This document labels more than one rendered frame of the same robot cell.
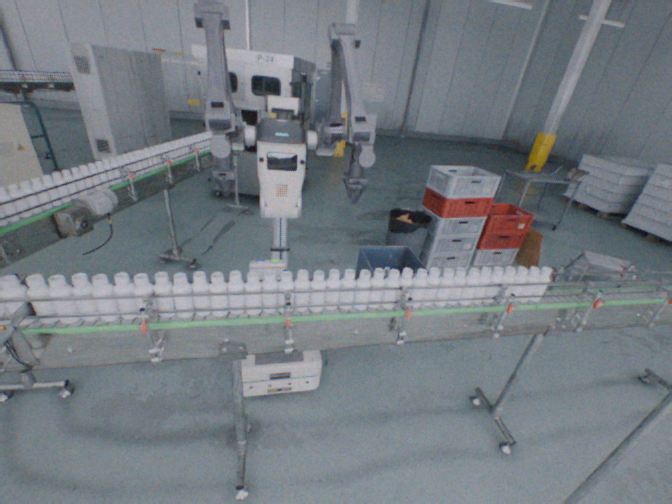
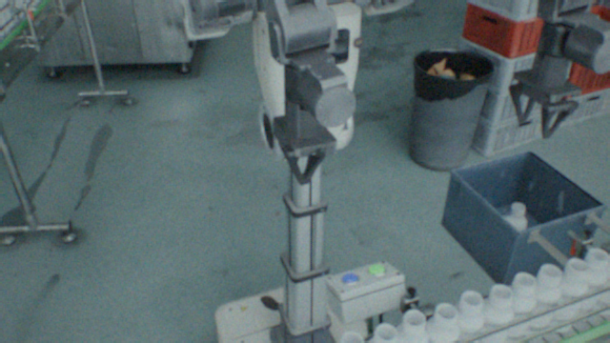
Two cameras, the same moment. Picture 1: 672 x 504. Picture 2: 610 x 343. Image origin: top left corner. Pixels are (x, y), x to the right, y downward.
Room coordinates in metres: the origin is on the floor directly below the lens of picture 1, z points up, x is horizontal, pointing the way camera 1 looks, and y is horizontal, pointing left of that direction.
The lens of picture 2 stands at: (0.34, 0.50, 1.90)
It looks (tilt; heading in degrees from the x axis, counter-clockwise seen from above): 35 degrees down; 352
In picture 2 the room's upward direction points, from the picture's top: straight up
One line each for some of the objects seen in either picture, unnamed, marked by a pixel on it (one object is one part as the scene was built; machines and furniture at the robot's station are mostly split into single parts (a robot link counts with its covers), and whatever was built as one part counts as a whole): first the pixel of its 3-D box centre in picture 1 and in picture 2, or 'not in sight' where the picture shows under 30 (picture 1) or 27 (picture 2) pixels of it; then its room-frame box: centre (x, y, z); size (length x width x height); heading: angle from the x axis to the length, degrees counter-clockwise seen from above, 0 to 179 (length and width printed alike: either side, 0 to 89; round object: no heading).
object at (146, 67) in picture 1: (144, 104); not in sight; (6.70, 4.22, 0.96); 0.82 x 0.50 x 1.91; 176
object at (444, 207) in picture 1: (456, 201); (524, 21); (3.30, -1.25, 0.78); 0.61 x 0.41 x 0.22; 111
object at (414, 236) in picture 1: (404, 242); (445, 111); (3.06, -0.74, 0.32); 0.45 x 0.45 x 0.64
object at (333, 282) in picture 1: (332, 289); (515, 310); (0.97, 0.00, 1.08); 0.06 x 0.06 x 0.17
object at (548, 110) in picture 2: (354, 190); (546, 111); (1.11, -0.04, 1.44); 0.07 x 0.07 x 0.09; 14
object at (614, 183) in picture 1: (615, 186); not in sight; (6.50, -5.54, 0.50); 1.23 x 1.05 x 1.00; 103
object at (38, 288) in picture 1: (43, 298); not in sight; (0.74, 0.91, 1.08); 0.06 x 0.06 x 0.17
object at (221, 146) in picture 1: (221, 134); (317, 67); (0.98, 0.39, 1.61); 0.12 x 0.09 x 0.12; 17
